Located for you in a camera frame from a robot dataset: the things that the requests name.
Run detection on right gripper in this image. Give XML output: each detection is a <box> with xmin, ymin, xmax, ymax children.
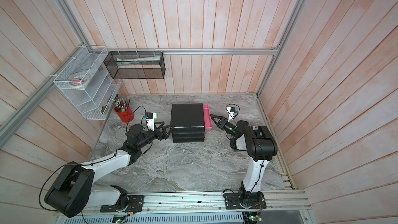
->
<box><xmin>211</xmin><ymin>116</ymin><xmax>238</xmax><ymax>140</ymax></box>

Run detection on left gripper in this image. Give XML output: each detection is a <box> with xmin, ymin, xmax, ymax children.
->
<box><xmin>137</xmin><ymin>121</ymin><xmax>175</xmax><ymax>149</ymax></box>

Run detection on pink drawer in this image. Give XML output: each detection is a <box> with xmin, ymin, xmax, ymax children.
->
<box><xmin>203</xmin><ymin>104</ymin><xmax>212</xmax><ymax>130</ymax></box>

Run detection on black drawer cabinet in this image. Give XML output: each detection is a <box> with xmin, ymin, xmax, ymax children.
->
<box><xmin>171</xmin><ymin>103</ymin><xmax>205</xmax><ymax>143</ymax></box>

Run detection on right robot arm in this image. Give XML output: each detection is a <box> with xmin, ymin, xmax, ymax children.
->
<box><xmin>210</xmin><ymin>114</ymin><xmax>278</xmax><ymax>209</ymax></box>

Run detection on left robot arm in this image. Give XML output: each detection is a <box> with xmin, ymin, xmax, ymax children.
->
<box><xmin>39</xmin><ymin>122</ymin><xmax>174</xmax><ymax>217</ymax></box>

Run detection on red pen cup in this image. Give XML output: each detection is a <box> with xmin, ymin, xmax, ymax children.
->
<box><xmin>114</xmin><ymin>107</ymin><xmax>135</xmax><ymax>123</ymax></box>

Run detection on pens in cup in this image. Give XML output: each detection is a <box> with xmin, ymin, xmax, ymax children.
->
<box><xmin>115</xmin><ymin>97</ymin><xmax>130</xmax><ymax>113</ymax></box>

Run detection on black mesh basket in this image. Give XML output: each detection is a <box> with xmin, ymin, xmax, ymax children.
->
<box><xmin>104</xmin><ymin>51</ymin><xmax>166</xmax><ymax>79</ymax></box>

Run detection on tape roll in shelf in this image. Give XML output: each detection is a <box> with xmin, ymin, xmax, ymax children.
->
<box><xmin>67</xmin><ymin>74</ymin><xmax>89</xmax><ymax>89</ymax></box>

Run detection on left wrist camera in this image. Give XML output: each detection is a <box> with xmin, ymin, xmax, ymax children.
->
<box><xmin>144</xmin><ymin>112</ymin><xmax>157</xmax><ymax>131</ymax></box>

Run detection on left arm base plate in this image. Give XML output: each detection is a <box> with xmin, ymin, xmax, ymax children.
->
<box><xmin>100</xmin><ymin>195</ymin><xmax>145</xmax><ymax>213</ymax></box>

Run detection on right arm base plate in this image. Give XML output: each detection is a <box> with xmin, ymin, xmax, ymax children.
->
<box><xmin>222</xmin><ymin>191</ymin><xmax>267</xmax><ymax>209</ymax></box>

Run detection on white wire shelf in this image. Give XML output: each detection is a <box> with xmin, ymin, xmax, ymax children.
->
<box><xmin>53</xmin><ymin>46</ymin><xmax>121</xmax><ymax>120</ymax></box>

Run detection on aluminium frame crossbar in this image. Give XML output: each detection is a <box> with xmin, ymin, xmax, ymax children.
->
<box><xmin>104</xmin><ymin>47</ymin><xmax>279</xmax><ymax>56</ymax></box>

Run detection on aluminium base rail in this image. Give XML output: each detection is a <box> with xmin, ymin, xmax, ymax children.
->
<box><xmin>54</xmin><ymin>189</ymin><xmax>312</xmax><ymax>217</ymax></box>

